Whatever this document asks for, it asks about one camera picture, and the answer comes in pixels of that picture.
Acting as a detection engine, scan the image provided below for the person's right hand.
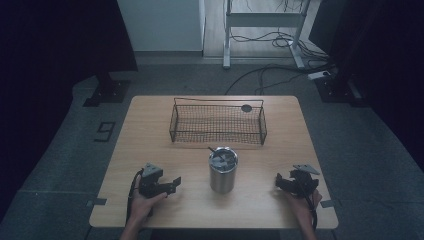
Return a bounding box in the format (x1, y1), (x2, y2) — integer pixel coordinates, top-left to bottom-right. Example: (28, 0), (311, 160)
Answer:
(283, 188), (324, 222)

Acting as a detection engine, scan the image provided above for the stainless steel tumbler with lid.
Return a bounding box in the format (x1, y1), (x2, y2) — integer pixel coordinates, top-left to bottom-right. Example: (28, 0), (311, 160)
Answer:
(208, 146), (240, 195)

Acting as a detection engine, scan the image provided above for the person's left hand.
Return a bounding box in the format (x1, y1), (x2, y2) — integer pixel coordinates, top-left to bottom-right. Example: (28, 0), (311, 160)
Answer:
(127, 175), (168, 229)

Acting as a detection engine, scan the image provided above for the dark wire mesh basket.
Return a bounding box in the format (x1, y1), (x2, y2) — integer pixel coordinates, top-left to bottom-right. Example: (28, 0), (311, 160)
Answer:
(168, 97), (269, 146)

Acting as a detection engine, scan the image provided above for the black stand base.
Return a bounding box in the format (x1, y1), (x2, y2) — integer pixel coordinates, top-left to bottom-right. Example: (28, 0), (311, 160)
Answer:
(313, 74), (368, 108)
(82, 72), (132, 108)

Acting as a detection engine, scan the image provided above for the white power strip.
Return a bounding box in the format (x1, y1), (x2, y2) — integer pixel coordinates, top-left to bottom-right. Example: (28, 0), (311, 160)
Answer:
(307, 69), (335, 81)

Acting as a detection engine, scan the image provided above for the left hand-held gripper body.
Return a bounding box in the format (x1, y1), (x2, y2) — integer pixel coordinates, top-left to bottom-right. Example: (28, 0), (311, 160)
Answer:
(137, 162), (169, 200)

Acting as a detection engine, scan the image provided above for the white metal desk frame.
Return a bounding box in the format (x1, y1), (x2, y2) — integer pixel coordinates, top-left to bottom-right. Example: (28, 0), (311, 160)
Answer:
(222, 0), (313, 70)

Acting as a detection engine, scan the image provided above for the left hand-held gripper black cable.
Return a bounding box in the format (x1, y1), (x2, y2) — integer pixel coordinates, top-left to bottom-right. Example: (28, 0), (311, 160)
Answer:
(125, 168), (145, 225)

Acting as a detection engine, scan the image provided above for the right hand-held gripper black cable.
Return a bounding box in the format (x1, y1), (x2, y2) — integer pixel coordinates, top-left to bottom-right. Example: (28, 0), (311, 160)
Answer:
(299, 181), (319, 232)

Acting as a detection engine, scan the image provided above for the dark curtain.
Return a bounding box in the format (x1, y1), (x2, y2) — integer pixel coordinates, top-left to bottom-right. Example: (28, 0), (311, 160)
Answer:
(0, 0), (139, 214)
(308, 0), (424, 174)

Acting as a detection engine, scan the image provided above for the tangle of black floor cables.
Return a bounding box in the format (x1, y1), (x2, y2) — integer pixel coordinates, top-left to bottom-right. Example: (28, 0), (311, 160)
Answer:
(224, 30), (337, 97)

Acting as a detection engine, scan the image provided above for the thin dark straw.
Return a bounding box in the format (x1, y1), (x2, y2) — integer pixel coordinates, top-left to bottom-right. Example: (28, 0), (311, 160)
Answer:
(207, 146), (228, 162)

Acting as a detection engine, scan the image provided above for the hand-held gripper black cable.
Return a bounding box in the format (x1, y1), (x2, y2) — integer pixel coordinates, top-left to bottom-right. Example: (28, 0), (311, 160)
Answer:
(299, 181), (319, 232)
(125, 168), (145, 225)

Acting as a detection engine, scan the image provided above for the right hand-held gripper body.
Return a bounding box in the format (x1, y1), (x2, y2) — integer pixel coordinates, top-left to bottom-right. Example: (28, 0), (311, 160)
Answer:
(287, 163), (321, 198)

